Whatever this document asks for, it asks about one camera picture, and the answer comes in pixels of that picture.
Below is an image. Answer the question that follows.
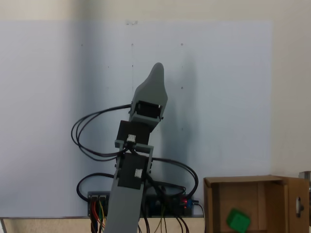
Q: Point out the black board cable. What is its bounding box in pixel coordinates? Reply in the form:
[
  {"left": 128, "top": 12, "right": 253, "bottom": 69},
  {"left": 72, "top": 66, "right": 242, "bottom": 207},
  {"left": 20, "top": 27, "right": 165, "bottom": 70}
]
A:
[{"left": 194, "top": 200, "right": 207, "bottom": 233}]

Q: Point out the circuit board with jumper wires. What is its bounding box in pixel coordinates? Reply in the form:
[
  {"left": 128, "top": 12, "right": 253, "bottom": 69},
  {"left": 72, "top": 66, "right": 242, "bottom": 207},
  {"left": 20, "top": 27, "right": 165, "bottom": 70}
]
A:
[{"left": 87, "top": 191, "right": 110, "bottom": 216}]

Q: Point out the coloured jumper wire bundle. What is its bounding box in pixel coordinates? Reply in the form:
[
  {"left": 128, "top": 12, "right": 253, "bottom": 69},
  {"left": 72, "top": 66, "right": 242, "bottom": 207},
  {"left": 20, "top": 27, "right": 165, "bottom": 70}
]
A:
[{"left": 89, "top": 201, "right": 107, "bottom": 233}]

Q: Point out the circuit board with blue terminal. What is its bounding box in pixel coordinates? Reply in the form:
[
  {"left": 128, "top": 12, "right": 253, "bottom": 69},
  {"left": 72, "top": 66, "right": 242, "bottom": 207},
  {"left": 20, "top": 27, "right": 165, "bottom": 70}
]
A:
[{"left": 142, "top": 191, "right": 198, "bottom": 216}]

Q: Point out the black elbow cable bundle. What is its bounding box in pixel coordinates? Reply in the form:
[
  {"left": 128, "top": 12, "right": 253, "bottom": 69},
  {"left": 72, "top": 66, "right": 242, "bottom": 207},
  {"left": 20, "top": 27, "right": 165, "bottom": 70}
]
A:
[{"left": 145, "top": 157, "right": 199, "bottom": 198}]

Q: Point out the green die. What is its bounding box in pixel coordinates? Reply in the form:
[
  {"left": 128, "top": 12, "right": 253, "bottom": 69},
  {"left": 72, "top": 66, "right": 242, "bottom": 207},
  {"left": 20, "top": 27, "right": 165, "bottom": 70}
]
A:
[{"left": 226, "top": 208, "right": 251, "bottom": 232}]

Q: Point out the brown cardboard box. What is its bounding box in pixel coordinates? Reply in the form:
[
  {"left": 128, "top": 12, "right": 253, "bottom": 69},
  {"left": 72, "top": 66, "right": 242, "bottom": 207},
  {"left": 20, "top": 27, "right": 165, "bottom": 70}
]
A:
[{"left": 203, "top": 174, "right": 311, "bottom": 233}]

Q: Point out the black table cable loop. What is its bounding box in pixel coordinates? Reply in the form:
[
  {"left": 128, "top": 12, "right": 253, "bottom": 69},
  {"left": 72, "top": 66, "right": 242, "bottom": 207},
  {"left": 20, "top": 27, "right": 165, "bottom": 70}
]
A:
[{"left": 77, "top": 172, "right": 114, "bottom": 202}]

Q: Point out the thin yellow wire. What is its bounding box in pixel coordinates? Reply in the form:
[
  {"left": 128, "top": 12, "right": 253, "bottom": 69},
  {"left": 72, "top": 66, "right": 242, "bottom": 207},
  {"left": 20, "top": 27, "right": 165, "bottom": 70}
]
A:
[{"left": 157, "top": 205, "right": 167, "bottom": 233}]

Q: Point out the black wrist cable bundle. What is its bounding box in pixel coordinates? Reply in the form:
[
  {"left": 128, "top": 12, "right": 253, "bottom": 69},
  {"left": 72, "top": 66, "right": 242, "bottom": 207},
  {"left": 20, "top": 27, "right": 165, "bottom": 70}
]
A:
[{"left": 70, "top": 103, "right": 133, "bottom": 163}]

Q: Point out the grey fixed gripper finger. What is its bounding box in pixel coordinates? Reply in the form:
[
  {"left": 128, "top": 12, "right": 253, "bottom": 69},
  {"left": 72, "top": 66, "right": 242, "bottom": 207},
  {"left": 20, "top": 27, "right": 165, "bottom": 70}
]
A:
[{"left": 132, "top": 62, "right": 169, "bottom": 101}]

